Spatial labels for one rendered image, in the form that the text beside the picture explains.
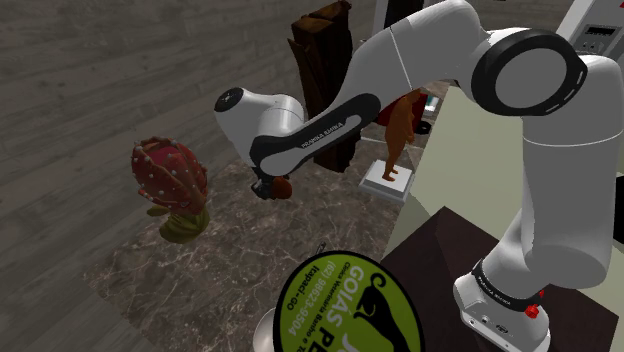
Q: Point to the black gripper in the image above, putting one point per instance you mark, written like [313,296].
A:
[263,187]

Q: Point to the brown round object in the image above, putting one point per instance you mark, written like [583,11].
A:
[283,187]

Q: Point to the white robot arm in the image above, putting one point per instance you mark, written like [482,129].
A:
[429,44]

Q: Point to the red spotted flower figure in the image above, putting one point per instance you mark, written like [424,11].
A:
[168,175]

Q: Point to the green round disc black cat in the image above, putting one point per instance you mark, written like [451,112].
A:
[336,307]

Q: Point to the dark brown wooden sculpture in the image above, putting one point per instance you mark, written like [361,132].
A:
[324,53]

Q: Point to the grey metal bowl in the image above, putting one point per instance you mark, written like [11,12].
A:
[263,334]

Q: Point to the orange figure on white base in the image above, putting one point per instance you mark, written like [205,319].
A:
[400,129]

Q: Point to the dark robot stand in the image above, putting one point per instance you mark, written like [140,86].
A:
[438,253]

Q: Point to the white appliance with display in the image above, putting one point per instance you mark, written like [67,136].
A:
[592,24]

